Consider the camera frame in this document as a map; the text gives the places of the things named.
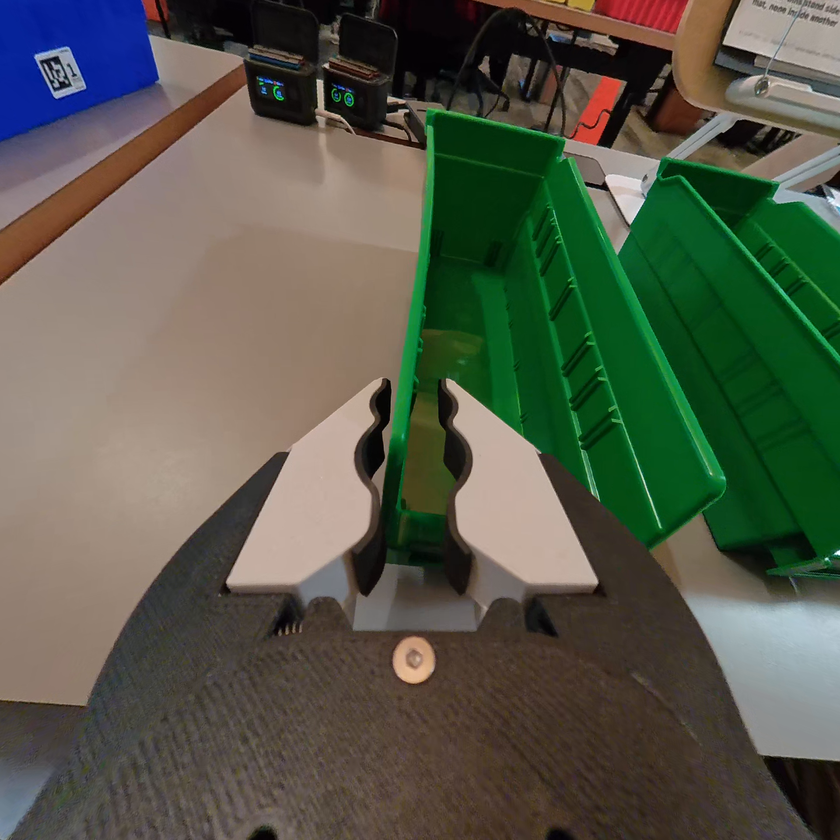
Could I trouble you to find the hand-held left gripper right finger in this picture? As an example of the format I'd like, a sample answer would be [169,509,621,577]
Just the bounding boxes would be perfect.
[438,378,600,609]

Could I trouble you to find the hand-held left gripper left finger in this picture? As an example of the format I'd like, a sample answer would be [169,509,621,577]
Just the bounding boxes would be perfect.
[225,377,393,602]

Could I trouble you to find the green plastic bin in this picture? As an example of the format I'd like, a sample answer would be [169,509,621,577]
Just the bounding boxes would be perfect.
[618,156,840,580]
[382,108,728,567]

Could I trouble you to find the orange floor object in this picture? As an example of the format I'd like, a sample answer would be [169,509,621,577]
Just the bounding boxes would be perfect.
[576,74,626,137]

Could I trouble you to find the black charging case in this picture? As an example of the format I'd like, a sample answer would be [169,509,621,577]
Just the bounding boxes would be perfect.
[322,13,400,133]
[243,0,321,127]

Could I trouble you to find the grey table with wooden edge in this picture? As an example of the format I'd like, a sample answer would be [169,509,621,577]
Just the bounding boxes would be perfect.
[0,35,247,283]

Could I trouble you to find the wooden chair with paper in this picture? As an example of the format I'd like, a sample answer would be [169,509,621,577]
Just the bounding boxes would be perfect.
[672,0,840,140]

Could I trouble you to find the wooden shelf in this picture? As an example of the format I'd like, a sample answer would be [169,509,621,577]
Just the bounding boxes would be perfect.
[471,0,685,52]

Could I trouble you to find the silver metal clamp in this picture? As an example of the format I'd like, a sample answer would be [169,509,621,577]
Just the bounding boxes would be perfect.
[724,72,840,120]

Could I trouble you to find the blue box with tag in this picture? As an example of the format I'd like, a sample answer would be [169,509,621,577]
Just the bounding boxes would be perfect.
[0,0,160,143]

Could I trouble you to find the red bin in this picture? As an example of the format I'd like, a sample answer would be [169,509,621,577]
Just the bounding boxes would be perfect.
[594,0,691,34]

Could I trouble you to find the white paper sign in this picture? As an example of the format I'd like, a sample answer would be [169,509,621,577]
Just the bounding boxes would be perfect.
[721,0,840,84]

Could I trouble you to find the black cable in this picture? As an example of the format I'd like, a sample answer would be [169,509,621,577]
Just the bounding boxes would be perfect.
[451,7,573,140]

